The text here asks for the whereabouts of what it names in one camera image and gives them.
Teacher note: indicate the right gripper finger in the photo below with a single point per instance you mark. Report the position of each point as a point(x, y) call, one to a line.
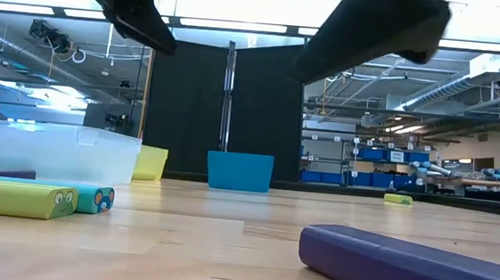
point(365, 37)

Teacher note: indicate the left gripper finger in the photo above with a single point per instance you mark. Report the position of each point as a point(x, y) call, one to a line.
point(147, 29)

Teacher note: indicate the teal block with mouse face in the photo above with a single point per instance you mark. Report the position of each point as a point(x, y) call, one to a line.
point(93, 199)

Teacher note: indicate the black overhead beam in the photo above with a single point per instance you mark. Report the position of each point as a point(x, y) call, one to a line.
point(59, 11)

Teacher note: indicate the wooden pole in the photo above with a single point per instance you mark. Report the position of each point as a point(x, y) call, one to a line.
point(145, 96)

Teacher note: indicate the black folding divider screen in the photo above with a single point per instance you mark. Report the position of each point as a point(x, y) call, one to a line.
point(185, 108)

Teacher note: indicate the blue storage bin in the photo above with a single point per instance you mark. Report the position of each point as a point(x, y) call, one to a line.
point(418, 157)
point(361, 179)
point(383, 181)
point(333, 178)
point(310, 176)
point(371, 154)

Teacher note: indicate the metal storage rack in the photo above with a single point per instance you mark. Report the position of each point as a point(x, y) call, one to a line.
point(354, 161)

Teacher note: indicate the yellow plastic bin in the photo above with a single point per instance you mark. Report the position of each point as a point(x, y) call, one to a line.
point(152, 163)

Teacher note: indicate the clear plastic bin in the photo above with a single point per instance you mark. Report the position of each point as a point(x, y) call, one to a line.
point(52, 151)

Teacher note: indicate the blue plastic bin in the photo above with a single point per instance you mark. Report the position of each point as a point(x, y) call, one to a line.
point(238, 171)

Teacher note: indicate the wooden workbench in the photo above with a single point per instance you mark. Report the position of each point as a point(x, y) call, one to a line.
point(488, 183)

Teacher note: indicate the lime block with frog face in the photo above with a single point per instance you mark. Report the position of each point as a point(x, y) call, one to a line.
point(8, 199)

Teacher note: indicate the silver air duct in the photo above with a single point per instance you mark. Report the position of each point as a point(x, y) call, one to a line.
point(451, 84)

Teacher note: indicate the grey air duct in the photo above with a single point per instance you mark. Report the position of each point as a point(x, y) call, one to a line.
point(11, 47)

